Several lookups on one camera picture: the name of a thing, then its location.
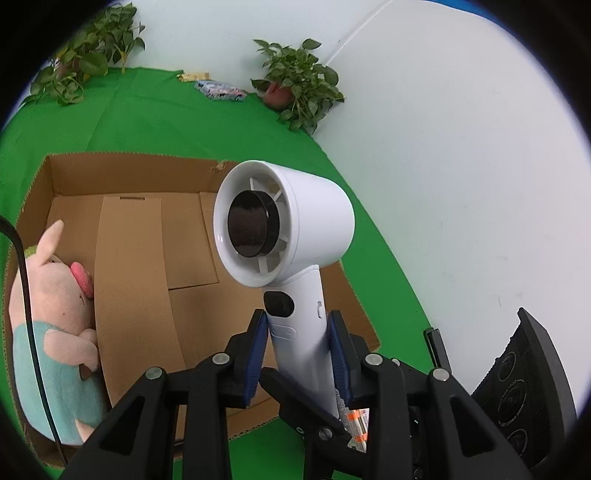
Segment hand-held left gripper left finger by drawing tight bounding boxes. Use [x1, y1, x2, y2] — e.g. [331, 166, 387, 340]
[60, 309, 278, 480]

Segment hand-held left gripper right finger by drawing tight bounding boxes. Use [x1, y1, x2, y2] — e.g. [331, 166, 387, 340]
[261, 310, 532, 480]

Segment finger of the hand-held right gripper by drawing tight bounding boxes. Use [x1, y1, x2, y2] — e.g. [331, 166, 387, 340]
[424, 328, 451, 370]

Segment white hair dryer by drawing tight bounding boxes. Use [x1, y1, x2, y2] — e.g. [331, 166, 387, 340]
[213, 160, 355, 418]

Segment long brown cardboard box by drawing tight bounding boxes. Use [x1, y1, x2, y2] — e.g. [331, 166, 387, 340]
[93, 194, 222, 409]

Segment pink plush pig toy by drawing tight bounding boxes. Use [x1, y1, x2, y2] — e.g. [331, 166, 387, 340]
[8, 219, 109, 446]

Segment large cardboard box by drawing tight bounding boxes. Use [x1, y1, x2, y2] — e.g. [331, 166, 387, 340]
[2, 154, 382, 469]

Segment white medicine box orange label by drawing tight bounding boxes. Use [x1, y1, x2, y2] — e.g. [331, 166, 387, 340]
[336, 388, 371, 452]

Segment patterned flat packet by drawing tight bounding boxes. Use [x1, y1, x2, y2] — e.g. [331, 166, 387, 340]
[194, 79, 247, 101]

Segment small potted green plant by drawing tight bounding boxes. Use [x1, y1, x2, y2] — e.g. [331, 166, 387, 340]
[252, 38, 346, 136]

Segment large potted green plant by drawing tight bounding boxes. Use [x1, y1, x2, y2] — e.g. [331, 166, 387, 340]
[18, 2, 146, 107]

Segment black cable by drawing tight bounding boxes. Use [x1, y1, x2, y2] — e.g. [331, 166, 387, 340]
[0, 215, 70, 467]

